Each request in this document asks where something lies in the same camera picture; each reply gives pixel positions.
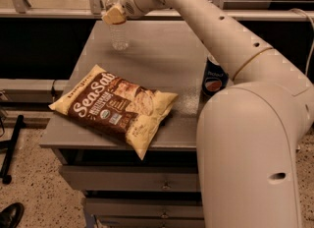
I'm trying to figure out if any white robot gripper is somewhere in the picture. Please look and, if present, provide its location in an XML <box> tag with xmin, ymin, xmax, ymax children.
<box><xmin>102</xmin><ymin>0</ymin><xmax>164</xmax><ymax>25</ymax></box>

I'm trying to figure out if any clear plastic water bottle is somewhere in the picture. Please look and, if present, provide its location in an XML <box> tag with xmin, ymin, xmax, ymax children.
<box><xmin>105</xmin><ymin>0</ymin><xmax>129</xmax><ymax>51</ymax></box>

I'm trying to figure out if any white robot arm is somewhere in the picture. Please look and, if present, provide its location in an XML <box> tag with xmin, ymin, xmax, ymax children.
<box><xmin>121</xmin><ymin>0</ymin><xmax>314</xmax><ymax>228</ymax></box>

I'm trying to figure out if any yellow brown chips bag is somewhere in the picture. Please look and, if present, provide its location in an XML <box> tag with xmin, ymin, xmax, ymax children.
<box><xmin>49</xmin><ymin>65</ymin><xmax>178</xmax><ymax>158</ymax></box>

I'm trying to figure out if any blue Pepsi soda can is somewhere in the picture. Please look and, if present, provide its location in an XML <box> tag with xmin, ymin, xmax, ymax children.
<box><xmin>202</xmin><ymin>55</ymin><xmax>229</xmax><ymax>96</ymax></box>

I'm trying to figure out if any top grey drawer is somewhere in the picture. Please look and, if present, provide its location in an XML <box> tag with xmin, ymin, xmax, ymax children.
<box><xmin>60</xmin><ymin>166</ymin><xmax>200</xmax><ymax>193</ymax></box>

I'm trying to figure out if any grey drawer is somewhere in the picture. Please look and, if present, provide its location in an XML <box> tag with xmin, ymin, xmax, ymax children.
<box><xmin>83</xmin><ymin>199</ymin><xmax>203</xmax><ymax>219</ymax></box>
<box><xmin>60</xmin><ymin>166</ymin><xmax>200</xmax><ymax>193</ymax></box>

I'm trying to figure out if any grey drawer cabinet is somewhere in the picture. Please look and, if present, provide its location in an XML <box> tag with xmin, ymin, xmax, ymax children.
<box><xmin>40</xmin><ymin>21</ymin><xmax>207</xmax><ymax>228</ymax></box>

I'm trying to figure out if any black chair leg with caster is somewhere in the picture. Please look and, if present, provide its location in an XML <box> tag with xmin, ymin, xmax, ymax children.
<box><xmin>0</xmin><ymin>115</ymin><xmax>26</xmax><ymax>185</ymax></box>

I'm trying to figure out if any lower grey drawer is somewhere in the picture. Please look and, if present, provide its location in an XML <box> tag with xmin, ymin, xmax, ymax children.
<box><xmin>83</xmin><ymin>199</ymin><xmax>203</xmax><ymax>219</ymax></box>

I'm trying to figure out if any black shoe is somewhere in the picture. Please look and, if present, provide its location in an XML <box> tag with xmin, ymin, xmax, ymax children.
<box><xmin>0</xmin><ymin>202</ymin><xmax>25</xmax><ymax>228</ymax></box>

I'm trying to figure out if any white cable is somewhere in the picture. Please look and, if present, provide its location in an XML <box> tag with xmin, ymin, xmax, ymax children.
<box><xmin>288</xmin><ymin>8</ymin><xmax>314</xmax><ymax>78</ymax></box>

